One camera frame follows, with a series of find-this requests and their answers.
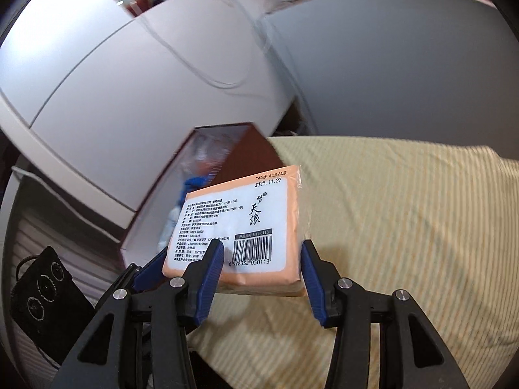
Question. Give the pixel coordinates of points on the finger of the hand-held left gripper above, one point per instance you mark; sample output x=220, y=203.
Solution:
x=150, y=273

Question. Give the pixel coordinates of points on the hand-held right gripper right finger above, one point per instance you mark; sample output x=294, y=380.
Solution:
x=314, y=285

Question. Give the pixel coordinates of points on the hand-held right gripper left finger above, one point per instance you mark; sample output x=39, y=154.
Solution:
x=209, y=281

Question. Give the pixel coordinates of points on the small pale bottle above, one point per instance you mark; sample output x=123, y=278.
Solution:
x=168, y=227

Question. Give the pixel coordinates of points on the orange tissue pack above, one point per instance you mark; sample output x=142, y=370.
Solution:
x=243, y=214

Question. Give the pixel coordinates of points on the blue cloth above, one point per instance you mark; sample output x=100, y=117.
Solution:
x=194, y=186

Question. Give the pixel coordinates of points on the red cardboard box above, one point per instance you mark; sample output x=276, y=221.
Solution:
x=251, y=154

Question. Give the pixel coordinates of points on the black device with dials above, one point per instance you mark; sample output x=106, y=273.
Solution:
x=48, y=304

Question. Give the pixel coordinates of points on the yellow striped bed sheet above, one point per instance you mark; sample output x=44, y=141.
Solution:
x=405, y=210

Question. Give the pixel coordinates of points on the red container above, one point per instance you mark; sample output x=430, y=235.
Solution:
x=133, y=0

